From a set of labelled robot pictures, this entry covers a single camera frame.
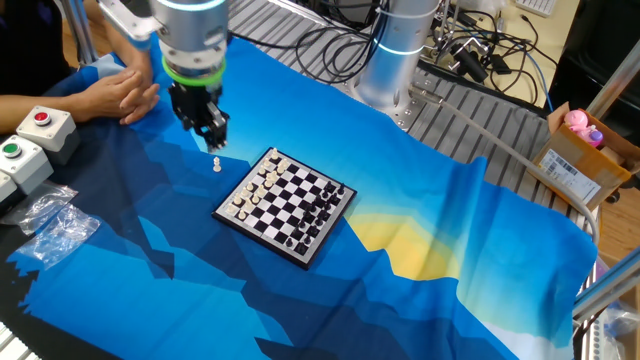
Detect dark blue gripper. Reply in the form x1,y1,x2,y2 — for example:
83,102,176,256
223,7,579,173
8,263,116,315
168,83,232,154

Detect black white magnetic chessboard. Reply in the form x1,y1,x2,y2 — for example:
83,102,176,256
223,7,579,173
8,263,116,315
211,147,358,271

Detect person's left forearm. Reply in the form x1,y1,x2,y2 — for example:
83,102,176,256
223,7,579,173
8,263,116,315
99,22,155,84

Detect person's right forearm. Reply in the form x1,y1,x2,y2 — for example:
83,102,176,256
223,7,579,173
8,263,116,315
0,92,86,122

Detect person's left hand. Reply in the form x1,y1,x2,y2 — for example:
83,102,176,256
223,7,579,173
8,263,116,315
118,68,162,126

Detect person's right hand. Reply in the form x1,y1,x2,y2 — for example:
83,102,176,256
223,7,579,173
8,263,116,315
71,68,146,122

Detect white box with red button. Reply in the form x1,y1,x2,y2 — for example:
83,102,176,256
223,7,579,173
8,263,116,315
15,104,81,167

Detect white box with green button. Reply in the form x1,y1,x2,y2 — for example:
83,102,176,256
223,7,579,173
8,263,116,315
0,133,55,197

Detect clear plastic bag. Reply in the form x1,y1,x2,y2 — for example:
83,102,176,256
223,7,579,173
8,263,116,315
0,179,80,237
16,202,102,272

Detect person in black shirt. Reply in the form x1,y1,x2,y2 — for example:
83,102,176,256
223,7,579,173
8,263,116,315
0,0,76,99

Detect blue mountain print tablecloth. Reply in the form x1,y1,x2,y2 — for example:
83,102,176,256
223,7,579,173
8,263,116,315
7,34,600,360

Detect black cylindrical device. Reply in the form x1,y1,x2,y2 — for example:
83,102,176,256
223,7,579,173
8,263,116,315
451,43,490,85

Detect white keyboard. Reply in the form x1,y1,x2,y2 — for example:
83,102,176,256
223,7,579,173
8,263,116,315
514,0,559,18

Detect pink pig toy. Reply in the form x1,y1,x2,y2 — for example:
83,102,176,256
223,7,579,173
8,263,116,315
563,108,591,135

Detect brown cardboard box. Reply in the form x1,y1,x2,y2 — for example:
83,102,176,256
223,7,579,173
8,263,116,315
527,101,640,212

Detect pink toy with purple cap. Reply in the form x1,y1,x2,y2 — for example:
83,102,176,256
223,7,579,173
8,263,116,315
579,124,605,149

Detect large black object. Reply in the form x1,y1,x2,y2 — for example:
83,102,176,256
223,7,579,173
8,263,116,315
547,0,640,135

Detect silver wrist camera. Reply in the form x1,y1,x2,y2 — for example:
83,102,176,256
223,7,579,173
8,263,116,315
97,0,169,51

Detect black cable bundle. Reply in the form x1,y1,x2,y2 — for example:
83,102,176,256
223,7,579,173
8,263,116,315
228,0,394,87

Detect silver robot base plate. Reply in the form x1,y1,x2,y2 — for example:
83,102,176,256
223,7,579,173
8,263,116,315
387,94,446,134

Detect black cables with adapter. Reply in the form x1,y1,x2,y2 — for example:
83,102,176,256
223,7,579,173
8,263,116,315
424,0,559,109

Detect aluminium frame beam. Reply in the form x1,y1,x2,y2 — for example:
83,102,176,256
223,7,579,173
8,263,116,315
572,247,640,324

